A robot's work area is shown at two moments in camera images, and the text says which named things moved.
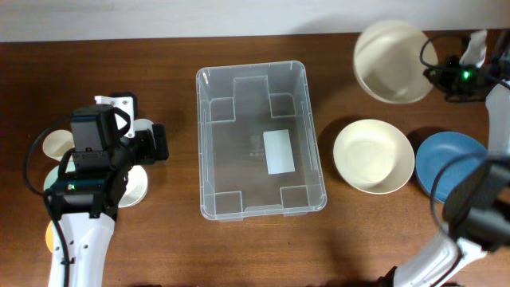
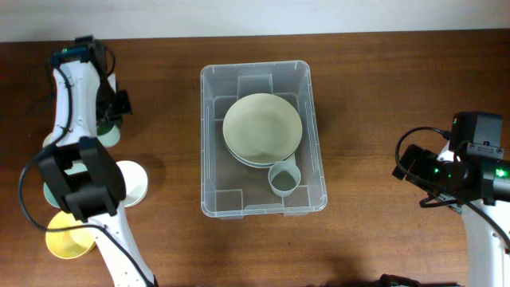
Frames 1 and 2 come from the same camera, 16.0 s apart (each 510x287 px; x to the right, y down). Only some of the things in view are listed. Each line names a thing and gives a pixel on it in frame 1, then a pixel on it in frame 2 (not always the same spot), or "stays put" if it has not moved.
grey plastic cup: (143, 124) → (284, 177)
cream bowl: (374, 156) → (248, 163)
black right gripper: (440, 80) → (425, 159)
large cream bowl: (390, 59) → (262, 127)
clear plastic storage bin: (258, 148) stays put
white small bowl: (136, 187) stays put
